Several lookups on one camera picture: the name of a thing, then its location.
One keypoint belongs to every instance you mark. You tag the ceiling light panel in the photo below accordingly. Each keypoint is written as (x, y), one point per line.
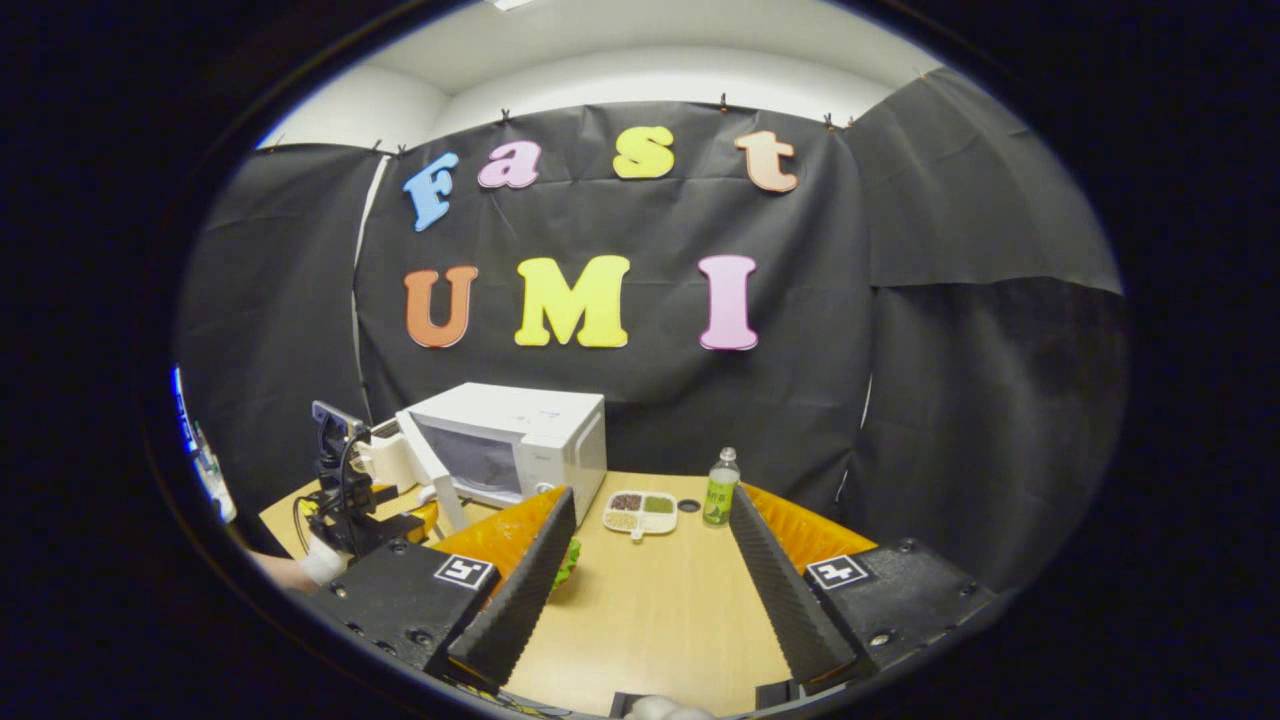
(512, 4)

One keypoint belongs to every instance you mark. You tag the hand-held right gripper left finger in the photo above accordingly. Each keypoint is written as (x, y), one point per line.
(520, 600)

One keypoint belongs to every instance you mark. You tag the green label drink bottle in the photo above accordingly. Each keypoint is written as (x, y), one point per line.
(720, 495)

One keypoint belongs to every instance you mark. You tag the white divided grain tray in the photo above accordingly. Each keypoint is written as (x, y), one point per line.
(640, 512)

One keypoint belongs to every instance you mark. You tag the white toaster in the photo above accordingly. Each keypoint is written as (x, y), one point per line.
(390, 462)

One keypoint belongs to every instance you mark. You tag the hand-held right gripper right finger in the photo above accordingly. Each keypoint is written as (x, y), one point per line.
(785, 600)

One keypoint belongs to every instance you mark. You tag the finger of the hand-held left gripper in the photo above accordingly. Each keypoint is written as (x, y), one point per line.
(425, 522)
(383, 492)

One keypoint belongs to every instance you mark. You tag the toy sandwich with lettuce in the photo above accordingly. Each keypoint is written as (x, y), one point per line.
(568, 565)

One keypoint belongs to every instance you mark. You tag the white microwave oven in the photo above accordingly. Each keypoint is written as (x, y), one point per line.
(520, 410)

